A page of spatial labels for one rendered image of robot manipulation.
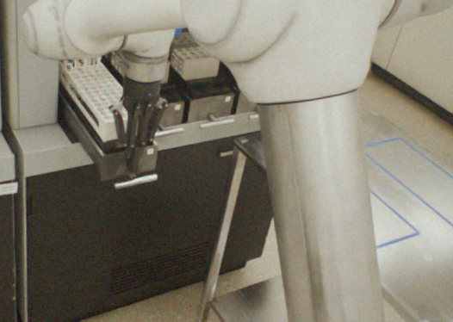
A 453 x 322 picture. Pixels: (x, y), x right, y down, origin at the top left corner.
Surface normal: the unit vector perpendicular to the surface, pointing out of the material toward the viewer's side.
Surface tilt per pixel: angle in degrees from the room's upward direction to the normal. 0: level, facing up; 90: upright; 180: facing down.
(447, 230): 0
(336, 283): 67
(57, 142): 0
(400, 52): 90
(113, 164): 90
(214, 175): 90
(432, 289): 0
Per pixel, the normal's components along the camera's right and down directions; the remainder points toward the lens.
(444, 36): -0.87, 0.18
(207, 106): 0.48, 0.56
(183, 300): 0.14, -0.81
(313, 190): -0.22, 0.20
